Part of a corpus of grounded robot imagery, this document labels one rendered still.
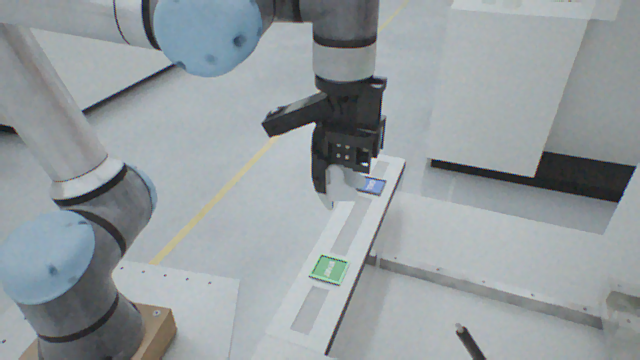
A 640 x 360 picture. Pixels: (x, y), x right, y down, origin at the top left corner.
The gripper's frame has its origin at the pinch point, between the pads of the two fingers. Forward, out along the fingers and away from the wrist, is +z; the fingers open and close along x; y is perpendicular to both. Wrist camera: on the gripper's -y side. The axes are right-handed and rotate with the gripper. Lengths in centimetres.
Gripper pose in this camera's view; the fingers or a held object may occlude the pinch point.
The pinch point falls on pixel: (326, 200)
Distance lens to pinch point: 64.5
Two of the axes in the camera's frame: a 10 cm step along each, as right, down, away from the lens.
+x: 3.6, -5.3, 7.7
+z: 0.0, 8.2, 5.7
